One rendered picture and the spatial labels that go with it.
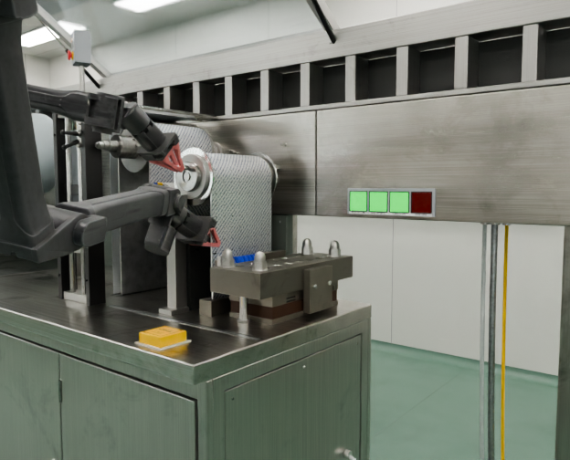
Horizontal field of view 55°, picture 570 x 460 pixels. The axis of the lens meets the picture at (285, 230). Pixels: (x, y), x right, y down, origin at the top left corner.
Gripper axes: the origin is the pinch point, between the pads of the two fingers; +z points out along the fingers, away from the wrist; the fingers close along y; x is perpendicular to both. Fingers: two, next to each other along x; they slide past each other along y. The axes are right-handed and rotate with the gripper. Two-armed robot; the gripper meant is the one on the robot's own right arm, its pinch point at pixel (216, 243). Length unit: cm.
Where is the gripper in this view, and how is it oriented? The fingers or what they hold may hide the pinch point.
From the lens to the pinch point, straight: 139.7
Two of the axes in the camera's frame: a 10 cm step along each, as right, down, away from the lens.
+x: 3.1, -9.0, 3.1
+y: 7.9, 0.5, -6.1
